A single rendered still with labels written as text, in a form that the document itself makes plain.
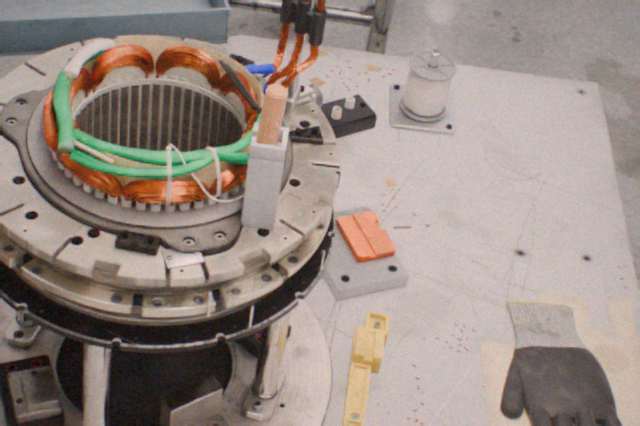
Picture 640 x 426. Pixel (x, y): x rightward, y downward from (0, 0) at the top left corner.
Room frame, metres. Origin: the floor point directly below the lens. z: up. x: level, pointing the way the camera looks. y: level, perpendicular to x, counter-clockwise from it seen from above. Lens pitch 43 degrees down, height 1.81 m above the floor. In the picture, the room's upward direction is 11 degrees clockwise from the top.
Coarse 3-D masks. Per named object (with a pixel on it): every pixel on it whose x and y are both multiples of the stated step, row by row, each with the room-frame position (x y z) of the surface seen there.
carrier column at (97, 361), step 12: (84, 348) 0.68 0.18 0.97; (96, 348) 0.67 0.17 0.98; (108, 348) 0.68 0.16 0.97; (84, 360) 0.68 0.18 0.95; (96, 360) 0.67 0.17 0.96; (108, 360) 0.68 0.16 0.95; (84, 372) 0.68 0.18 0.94; (96, 372) 0.67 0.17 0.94; (108, 372) 0.68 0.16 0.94; (84, 384) 0.68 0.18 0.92; (96, 384) 0.67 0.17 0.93; (108, 384) 0.68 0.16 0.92; (84, 396) 0.68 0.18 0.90; (96, 396) 0.67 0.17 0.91; (108, 396) 0.68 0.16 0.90; (84, 408) 0.68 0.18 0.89; (96, 408) 0.67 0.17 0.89; (108, 408) 0.68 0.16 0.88; (84, 420) 0.68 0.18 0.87; (96, 420) 0.67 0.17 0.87; (108, 420) 0.68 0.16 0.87
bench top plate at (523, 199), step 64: (320, 64) 1.40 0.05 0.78; (384, 64) 1.42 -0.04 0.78; (384, 128) 1.28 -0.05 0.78; (512, 128) 1.33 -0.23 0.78; (576, 128) 1.36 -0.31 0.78; (384, 192) 1.16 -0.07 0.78; (448, 192) 1.18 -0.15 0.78; (512, 192) 1.20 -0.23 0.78; (576, 192) 1.23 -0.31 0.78; (448, 256) 1.07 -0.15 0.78; (512, 256) 1.09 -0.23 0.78; (576, 256) 1.11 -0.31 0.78; (320, 320) 0.93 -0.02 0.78; (448, 320) 0.96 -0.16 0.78; (384, 384) 0.85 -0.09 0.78; (448, 384) 0.87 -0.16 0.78
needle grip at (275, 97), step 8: (272, 88) 0.75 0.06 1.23; (280, 88) 0.75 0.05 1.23; (264, 96) 0.74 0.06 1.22; (272, 96) 0.74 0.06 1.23; (280, 96) 0.74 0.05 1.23; (264, 104) 0.74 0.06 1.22; (272, 104) 0.74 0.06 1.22; (280, 104) 0.74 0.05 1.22; (264, 112) 0.74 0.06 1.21; (272, 112) 0.74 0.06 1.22; (280, 112) 0.74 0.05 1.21; (264, 120) 0.74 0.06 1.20; (272, 120) 0.74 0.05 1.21; (280, 120) 0.74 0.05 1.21; (264, 128) 0.74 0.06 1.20; (272, 128) 0.74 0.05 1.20; (264, 136) 0.74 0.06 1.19; (272, 136) 0.74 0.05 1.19; (272, 144) 0.74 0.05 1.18
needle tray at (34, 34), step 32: (0, 0) 1.07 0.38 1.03; (32, 0) 1.08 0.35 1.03; (64, 0) 1.09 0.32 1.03; (96, 0) 1.10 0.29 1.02; (128, 0) 1.11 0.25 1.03; (160, 0) 1.12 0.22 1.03; (192, 0) 1.14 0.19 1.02; (224, 0) 1.09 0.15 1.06; (0, 32) 0.98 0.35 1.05; (32, 32) 0.99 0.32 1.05; (64, 32) 1.01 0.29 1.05; (96, 32) 1.02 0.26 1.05; (128, 32) 1.03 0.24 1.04; (160, 32) 1.05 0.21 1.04; (192, 32) 1.06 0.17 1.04; (224, 32) 1.07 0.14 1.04
